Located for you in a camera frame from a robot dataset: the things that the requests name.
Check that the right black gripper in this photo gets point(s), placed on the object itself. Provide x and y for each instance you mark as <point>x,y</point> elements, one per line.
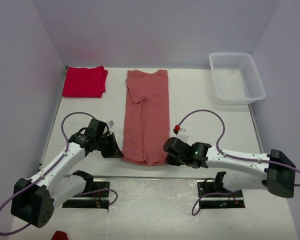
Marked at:
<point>170,160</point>

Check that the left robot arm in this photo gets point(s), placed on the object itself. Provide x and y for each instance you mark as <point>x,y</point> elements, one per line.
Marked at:
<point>36,198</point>

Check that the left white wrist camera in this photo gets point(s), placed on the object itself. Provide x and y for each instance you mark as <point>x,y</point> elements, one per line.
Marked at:
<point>110,124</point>

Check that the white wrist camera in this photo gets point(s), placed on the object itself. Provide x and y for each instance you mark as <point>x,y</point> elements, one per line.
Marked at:
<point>110,124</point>
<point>181,133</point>

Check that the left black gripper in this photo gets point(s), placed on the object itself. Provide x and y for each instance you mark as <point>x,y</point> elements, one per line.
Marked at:
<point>114,151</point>

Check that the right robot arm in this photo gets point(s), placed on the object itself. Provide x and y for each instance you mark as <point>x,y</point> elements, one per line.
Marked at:
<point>273,172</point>

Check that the folded red t shirt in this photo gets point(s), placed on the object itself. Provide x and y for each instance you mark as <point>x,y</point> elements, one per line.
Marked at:
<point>82,82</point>

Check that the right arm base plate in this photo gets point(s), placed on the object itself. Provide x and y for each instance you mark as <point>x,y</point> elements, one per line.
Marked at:
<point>231,201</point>

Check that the salmon pink t shirt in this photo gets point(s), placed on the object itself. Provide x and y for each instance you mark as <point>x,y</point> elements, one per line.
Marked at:
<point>147,117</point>

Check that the red cloth at bottom edge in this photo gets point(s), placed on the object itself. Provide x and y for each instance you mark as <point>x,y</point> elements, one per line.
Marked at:
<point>60,235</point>

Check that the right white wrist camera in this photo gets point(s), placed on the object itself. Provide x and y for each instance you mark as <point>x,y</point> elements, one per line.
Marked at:
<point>181,133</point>

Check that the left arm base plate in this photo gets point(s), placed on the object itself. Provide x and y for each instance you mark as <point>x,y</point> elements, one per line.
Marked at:
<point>95,201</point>

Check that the white plastic basket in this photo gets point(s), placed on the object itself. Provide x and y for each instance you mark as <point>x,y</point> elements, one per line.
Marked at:
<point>236,78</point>

